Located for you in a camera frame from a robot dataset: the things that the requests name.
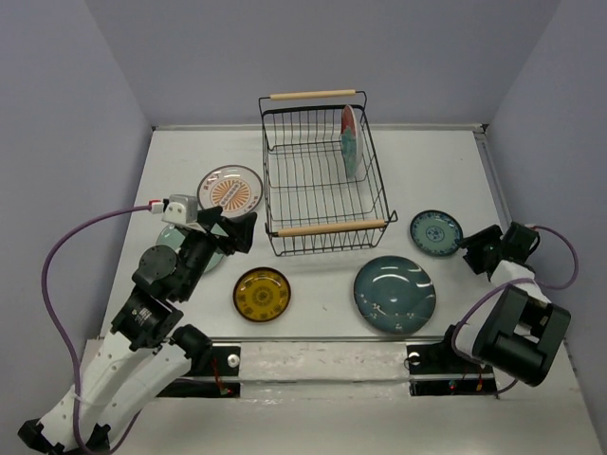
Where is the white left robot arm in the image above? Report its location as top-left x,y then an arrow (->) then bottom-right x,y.
18,195 -> 257,454

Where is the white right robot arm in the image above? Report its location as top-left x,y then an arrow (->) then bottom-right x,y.
436,222 -> 579,387

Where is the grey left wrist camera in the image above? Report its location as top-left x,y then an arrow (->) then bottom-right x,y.
162,194 -> 198,226

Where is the large dark teal plate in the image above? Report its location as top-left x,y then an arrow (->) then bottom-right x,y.
353,255 -> 437,336

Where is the white plate orange sunburst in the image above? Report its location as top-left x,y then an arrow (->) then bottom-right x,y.
196,165 -> 264,218

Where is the yellow brown rimmed plate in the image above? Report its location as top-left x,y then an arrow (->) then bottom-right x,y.
232,267 -> 292,323

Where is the small blue floral plate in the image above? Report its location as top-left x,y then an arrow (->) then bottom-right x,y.
409,209 -> 464,257

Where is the pale green plate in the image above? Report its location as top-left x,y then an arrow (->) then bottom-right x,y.
156,225 -> 224,273

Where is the black wire dish rack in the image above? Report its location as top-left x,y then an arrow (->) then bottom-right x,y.
258,89 -> 398,257

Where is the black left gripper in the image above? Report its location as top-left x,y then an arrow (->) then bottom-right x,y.
178,205 -> 259,300

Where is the red teal flower plate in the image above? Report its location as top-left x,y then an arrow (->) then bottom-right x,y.
340,105 -> 363,179

